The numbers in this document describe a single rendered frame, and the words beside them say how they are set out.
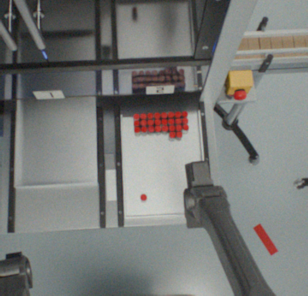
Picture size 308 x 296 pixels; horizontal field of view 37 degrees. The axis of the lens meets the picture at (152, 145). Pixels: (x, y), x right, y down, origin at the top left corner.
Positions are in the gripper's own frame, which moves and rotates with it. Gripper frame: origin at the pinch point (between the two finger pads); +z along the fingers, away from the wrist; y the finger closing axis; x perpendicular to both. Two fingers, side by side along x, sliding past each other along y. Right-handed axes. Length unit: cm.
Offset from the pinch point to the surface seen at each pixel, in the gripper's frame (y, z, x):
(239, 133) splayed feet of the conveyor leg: 47, 97, -35
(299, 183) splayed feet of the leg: 21, 106, -65
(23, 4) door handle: 34, -51, 33
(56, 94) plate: 38, 6, 39
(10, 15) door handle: 40, -38, 40
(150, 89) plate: 38.2, 5.9, 10.3
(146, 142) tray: 25.0, 20.5, 12.2
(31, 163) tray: 20, 20, 50
